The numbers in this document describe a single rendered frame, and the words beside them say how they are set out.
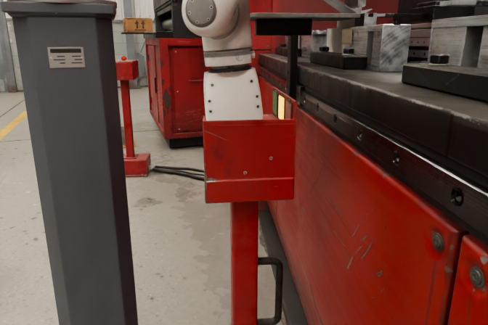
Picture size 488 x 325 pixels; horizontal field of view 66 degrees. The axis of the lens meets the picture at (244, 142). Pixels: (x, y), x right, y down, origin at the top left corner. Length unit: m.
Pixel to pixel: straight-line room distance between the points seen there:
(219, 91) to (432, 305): 0.43
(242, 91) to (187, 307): 1.02
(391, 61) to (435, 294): 0.52
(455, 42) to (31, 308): 1.54
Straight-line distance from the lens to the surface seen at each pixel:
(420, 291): 0.49
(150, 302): 1.56
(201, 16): 0.56
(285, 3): 1.91
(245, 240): 0.80
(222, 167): 0.66
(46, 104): 0.77
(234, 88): 0.65
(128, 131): 2.78
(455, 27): 0.64
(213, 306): 1.51
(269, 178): 0.67
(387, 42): 0.85
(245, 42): 0.64
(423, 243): 0.47
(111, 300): 0.93
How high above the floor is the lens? 0.94
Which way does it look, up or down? 15 degrees down
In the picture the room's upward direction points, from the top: straight up
